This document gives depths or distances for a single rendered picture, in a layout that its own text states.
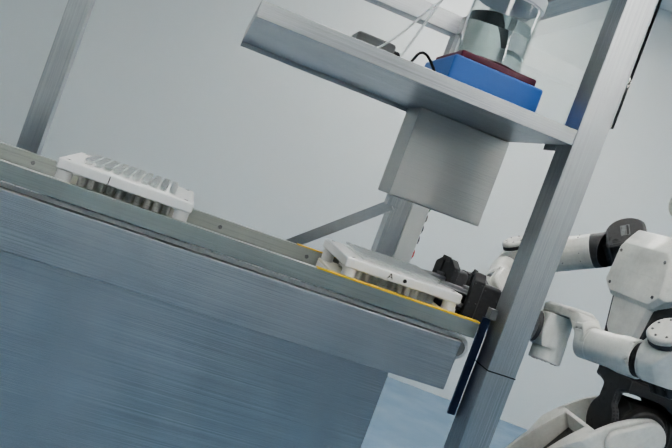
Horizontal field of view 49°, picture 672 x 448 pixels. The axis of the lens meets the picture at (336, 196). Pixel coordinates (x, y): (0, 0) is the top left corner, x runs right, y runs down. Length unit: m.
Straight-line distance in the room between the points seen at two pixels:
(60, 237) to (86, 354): 0.23
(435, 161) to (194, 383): 0.68
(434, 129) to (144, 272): 0.68
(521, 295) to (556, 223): 0.15
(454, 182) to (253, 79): 3.53
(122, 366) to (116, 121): 3.91
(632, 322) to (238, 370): 0.85
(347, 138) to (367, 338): 3.61
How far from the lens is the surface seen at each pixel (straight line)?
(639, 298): 1.74
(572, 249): 2.00
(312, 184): 4.96
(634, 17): 1.51
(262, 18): 1.28
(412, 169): 1.61
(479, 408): 1.46
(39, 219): 1.36
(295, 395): 1.47
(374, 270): 1.41
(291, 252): 1.63
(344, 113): 4.97
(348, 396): 1.49
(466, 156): 1.64
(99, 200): 1.34
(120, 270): 1.35
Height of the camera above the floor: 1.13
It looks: 1 degrees down
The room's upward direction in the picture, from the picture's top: 20 degrees clockwise
